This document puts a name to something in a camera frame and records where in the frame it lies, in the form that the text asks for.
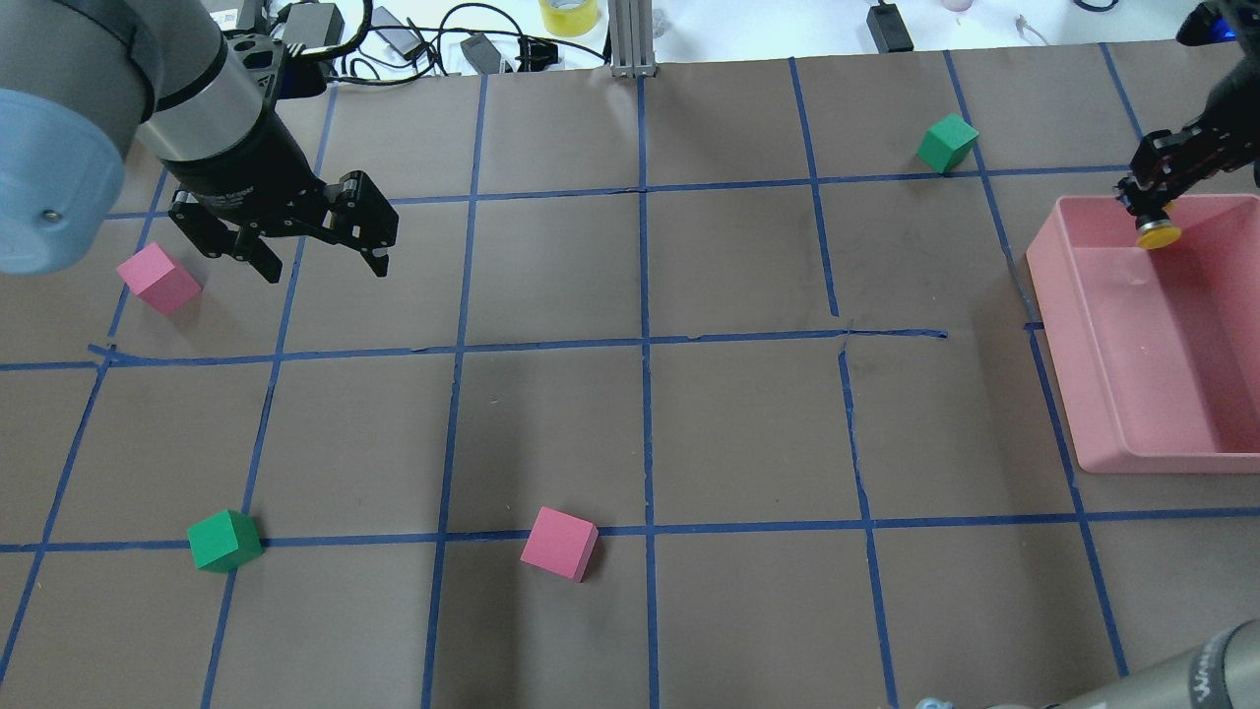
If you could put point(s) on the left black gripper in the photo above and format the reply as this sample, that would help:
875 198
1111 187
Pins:
242 167

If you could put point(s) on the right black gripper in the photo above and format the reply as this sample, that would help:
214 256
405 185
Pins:
1213 131

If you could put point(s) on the yellow push button switch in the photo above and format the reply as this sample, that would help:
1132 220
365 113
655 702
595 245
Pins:
1156 230

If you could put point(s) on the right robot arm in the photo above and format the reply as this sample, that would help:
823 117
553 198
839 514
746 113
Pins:
1234 95

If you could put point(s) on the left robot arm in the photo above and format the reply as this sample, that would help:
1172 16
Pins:
82 82

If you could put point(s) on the pink cube far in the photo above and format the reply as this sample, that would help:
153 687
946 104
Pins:
159 280

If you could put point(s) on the pink cube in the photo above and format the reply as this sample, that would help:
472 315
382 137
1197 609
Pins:
159 280
561 544

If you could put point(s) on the pink plastic bin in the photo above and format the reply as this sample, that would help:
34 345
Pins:
1156 352

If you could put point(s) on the green cube near bin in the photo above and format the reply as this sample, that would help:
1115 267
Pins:
947 142

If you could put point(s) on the black power adapter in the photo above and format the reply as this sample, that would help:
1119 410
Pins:
888 28

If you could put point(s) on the green cube far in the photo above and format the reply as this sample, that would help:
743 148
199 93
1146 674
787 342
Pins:
224 541

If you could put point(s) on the yellow tape roll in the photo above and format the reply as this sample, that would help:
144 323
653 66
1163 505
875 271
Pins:
565 18

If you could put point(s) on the pink cube center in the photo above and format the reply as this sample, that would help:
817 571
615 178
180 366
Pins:
561 544

